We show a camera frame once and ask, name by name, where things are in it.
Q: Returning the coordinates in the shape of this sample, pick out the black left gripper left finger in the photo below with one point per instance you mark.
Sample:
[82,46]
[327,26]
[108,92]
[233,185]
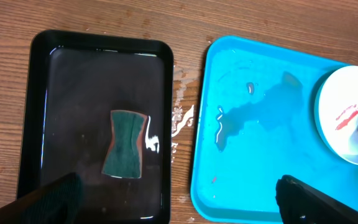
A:
[57,202]

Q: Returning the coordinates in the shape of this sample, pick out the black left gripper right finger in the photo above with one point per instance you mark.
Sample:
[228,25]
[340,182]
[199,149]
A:
[299,203]

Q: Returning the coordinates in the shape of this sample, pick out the light blue round plate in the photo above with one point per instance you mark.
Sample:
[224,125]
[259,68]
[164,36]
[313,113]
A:
[336,112]

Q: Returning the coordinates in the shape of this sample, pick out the teal plastic tray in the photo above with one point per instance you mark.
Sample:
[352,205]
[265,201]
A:
[256,124]

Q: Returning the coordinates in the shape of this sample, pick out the black water tray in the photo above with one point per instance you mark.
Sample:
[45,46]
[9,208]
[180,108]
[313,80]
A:
[76,81]

